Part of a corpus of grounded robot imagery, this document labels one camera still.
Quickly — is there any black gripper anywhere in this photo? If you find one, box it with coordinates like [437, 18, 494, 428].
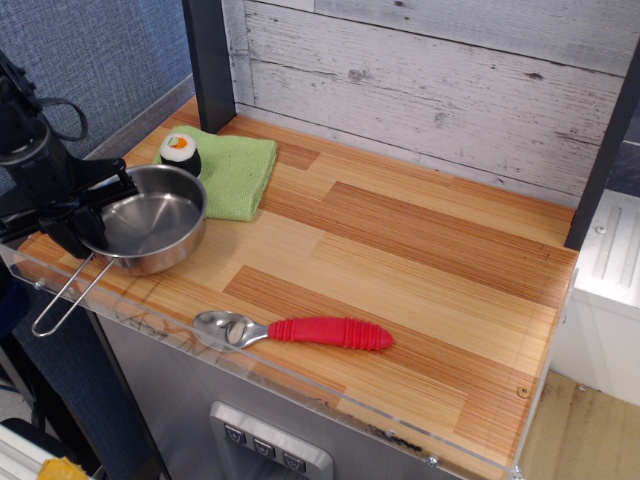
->
[1, 137, 137, 259]

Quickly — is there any stainless steel pan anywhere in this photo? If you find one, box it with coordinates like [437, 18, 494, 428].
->
[30, 163, 209, 338]

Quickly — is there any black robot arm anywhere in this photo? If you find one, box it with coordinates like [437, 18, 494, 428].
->
[1, 55, 138, 259]

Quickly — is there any green folded cloth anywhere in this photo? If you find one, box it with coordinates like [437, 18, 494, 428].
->
[153, 125, 277, 221]

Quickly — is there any clear acrylic front guard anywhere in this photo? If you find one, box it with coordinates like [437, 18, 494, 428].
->
[2, 236, 574, 479]

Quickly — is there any toy sushi roll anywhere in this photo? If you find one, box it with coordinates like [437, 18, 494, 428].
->
[159, 133, 202, 177]

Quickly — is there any stainless steel cabinet front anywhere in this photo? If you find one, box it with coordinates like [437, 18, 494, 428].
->
[99, 316, 450, 479]

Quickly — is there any yellow object bottom left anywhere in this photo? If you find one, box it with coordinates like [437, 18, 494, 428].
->
[36, 457, 89, 480]

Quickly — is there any silver button control panel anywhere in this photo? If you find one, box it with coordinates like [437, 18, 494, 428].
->
[209, 401, 334, 479]

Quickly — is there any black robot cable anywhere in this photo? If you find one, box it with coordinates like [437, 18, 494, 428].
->
[37, 97, 89, 142]

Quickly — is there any red handled metal spoon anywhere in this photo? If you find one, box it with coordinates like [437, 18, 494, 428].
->
[192, 311, 394, 351]

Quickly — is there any dark left vertical post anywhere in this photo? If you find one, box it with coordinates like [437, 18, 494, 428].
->
[182, 0, 236, 133]

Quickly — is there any dark vertical post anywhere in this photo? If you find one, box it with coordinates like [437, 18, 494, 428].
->
[182, 0, 236, 133]
[564, 45, 639, 251]

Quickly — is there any white aluminium frame block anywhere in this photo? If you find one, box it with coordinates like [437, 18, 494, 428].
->
[550, 190, 639, 405]

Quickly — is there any dark right vertical post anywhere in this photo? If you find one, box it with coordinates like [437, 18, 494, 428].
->
[564, 45, 639, 251]

